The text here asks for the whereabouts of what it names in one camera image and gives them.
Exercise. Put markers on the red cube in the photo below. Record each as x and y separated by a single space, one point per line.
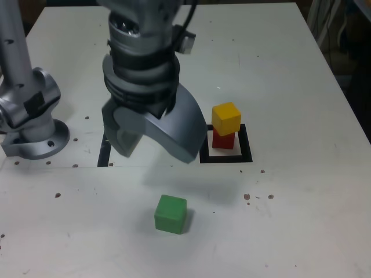
223 142

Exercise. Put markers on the black tape strip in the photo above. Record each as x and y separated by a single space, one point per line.
103 156

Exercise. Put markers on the yellow cube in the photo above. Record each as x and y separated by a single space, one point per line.
226 117

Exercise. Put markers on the black tape square outline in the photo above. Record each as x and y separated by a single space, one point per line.
246 144

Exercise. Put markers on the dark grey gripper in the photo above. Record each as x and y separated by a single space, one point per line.
139 87

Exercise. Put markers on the grey gripper camera box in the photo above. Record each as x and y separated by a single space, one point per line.
187 43

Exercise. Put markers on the green cube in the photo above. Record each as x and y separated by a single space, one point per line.
169 214

